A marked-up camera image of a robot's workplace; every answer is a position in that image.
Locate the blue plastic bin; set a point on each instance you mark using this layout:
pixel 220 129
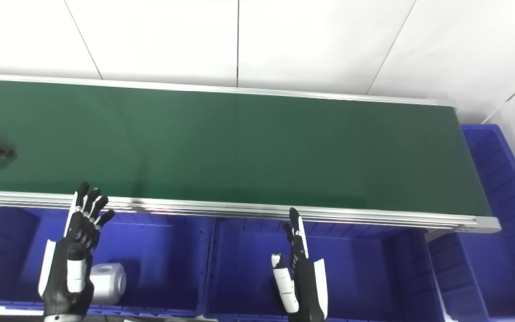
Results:
pixel 163 259
pixel 508 232
pixel 365 273

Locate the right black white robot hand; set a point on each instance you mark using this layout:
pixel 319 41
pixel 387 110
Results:
pixel 304 286

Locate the white cylindrical part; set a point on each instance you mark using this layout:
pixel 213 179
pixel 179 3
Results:
pixel 107 284

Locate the green conveyor belt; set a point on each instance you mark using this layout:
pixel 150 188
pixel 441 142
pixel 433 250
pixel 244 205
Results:
pixel 248 147
pixel 239 209

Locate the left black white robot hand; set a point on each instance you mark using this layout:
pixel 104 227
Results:
pixel 65 268

